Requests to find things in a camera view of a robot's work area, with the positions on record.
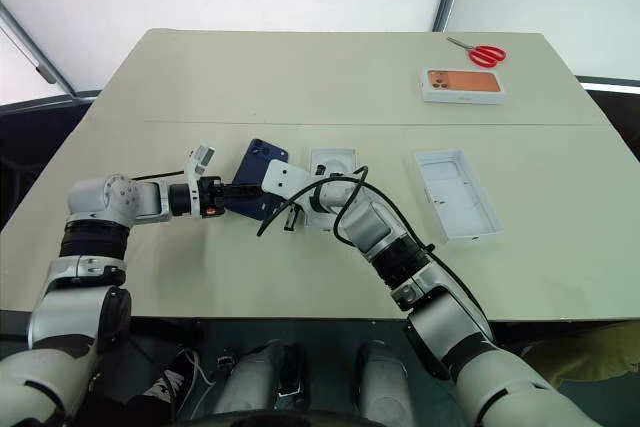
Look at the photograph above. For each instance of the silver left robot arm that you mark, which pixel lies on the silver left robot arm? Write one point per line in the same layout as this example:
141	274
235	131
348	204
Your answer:
85	307

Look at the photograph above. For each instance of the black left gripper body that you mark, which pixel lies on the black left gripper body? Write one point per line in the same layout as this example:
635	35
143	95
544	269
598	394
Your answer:
210	194

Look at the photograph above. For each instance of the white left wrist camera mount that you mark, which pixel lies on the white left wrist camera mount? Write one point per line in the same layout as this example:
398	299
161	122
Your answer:
204	157

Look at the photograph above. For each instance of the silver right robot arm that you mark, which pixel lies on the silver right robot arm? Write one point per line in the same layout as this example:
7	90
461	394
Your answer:
450	327

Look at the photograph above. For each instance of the tan bag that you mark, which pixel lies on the tan bag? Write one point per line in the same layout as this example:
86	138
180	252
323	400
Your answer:
585	352

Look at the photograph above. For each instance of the dark blue smartphone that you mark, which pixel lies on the dark blue smartphone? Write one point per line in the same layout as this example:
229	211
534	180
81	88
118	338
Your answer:
250	167

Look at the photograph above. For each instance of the white box lid orange phone print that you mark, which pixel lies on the white box lid orange phone print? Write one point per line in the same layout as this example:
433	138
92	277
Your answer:
462	87

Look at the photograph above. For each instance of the small white box insert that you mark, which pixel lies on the small white box insert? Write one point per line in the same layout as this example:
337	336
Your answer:
340	159

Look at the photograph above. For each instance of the black white sneaker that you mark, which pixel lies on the black white sneaker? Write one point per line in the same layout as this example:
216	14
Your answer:
170	382

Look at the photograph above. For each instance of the empty white phone box tray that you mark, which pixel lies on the empty white phone box tray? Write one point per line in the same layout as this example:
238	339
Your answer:
457	197

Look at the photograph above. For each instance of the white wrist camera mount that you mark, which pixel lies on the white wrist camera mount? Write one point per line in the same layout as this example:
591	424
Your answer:
285	177
204	157

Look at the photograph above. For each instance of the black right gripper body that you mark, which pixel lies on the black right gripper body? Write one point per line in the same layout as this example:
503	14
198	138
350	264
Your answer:
291	218

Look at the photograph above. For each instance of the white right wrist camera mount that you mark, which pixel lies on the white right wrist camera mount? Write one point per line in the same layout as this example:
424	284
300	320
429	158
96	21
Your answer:
285	177

